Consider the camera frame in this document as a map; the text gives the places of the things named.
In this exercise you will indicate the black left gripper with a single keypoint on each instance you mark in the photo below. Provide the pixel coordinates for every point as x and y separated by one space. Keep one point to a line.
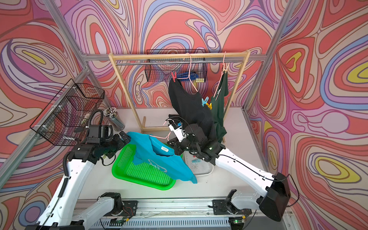
120 142

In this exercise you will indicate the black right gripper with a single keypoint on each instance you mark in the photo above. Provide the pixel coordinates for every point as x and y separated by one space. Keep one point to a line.
176 143

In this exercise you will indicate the teal t-shirt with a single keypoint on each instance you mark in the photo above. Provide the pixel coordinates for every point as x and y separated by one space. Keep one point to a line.
153 152

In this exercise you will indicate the black t-shirt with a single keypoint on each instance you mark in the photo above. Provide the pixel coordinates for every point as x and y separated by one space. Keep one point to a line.
189 107

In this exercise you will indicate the pink hanger of teal shirt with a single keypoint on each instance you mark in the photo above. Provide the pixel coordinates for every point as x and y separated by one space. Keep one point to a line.
171 135

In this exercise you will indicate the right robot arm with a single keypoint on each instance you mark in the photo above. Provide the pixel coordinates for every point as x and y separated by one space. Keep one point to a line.
272 192

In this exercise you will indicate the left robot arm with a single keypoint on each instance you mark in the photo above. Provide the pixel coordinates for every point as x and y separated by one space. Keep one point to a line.
77 164

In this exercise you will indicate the pink hanger of green shirt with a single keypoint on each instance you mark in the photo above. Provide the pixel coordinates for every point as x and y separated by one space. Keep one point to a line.
223 70

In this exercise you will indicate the green plastic basket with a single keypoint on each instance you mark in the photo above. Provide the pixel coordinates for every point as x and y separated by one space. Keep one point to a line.
143 174

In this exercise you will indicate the clear pencil cup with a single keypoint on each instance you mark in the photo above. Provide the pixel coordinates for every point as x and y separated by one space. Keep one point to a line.
113 117

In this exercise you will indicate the white plastic tray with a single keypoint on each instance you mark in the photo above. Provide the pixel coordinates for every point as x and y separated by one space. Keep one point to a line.
198 169

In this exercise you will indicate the dark green t-shirt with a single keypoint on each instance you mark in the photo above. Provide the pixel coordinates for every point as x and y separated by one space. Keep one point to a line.
218 105

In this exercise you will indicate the blue item in basket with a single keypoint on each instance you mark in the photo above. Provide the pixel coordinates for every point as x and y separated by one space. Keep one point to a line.
184 76

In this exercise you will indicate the metal hanging rod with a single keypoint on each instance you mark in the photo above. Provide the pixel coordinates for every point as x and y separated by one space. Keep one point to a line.
179 62

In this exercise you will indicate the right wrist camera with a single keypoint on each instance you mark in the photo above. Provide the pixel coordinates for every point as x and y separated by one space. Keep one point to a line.
176 126

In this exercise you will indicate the black wire basket left wall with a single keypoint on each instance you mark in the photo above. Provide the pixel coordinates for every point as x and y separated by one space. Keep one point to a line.
62 122

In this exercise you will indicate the black wire basket wall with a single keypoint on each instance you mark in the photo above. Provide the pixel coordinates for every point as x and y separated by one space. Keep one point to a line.
62 122
159 73

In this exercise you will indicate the black wire basket back wall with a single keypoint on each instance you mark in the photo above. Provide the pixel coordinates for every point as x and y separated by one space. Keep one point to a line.
159 73

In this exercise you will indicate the wooden clothes rack frame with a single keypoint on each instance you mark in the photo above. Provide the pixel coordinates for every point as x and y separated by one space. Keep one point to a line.
228 99

